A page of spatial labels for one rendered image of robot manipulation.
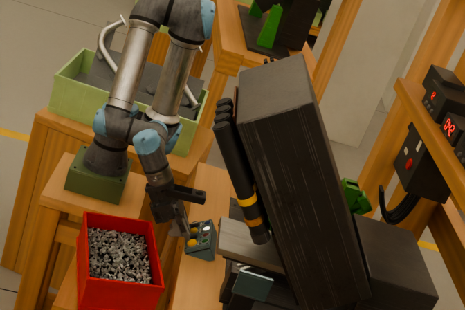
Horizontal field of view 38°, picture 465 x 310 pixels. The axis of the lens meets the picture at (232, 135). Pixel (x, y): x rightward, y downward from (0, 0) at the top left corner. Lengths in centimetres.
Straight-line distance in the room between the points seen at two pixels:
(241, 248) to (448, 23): 111
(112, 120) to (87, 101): 86
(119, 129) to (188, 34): 35
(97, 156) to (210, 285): 59
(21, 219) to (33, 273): 73
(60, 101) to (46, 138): 16
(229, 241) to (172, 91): 59
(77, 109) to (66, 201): 72
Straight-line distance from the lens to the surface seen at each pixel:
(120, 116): 198
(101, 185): 224
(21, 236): 315
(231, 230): 179
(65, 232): 230
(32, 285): 244
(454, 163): 164
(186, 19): 202
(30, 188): 301
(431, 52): 241
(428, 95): 198
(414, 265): 179
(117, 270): 194
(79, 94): 283
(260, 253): 175
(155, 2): 203
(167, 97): 213
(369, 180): 256
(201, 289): 194
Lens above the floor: 204
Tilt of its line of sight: 23 degrees down
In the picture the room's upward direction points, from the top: 20 degrees clockwise
